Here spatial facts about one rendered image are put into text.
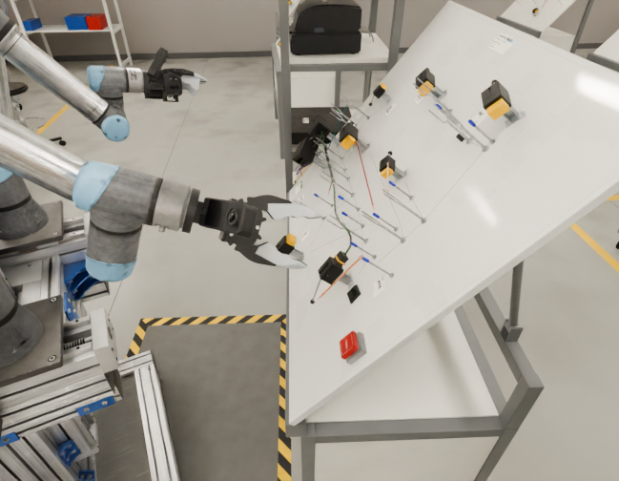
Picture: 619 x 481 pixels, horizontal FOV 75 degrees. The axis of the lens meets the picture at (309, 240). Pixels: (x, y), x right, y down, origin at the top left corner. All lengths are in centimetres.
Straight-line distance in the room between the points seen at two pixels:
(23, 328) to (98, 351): 16
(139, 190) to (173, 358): 188
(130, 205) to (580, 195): 72
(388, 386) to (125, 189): 96
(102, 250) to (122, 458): 139
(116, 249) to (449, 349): 108
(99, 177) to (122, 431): 153
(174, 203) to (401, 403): 91
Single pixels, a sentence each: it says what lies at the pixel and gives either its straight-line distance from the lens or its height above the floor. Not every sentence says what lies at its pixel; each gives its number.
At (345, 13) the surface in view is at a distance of 188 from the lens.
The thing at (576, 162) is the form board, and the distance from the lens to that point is 86.
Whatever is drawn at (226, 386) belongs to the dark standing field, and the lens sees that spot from 227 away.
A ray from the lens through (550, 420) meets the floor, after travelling 244.
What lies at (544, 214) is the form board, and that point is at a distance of 83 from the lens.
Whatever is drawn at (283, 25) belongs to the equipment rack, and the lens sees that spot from 179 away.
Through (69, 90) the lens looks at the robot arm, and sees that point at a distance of 132.
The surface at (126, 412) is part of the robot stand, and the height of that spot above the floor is 21.
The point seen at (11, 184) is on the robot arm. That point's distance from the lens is 142.
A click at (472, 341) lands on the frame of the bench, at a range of 149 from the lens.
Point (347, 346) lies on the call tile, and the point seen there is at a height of 111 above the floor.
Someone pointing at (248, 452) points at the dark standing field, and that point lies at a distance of 209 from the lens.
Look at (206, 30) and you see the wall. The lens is 841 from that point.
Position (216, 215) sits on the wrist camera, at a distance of 61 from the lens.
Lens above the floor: 188
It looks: 38 degrees down
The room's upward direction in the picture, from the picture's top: straight up
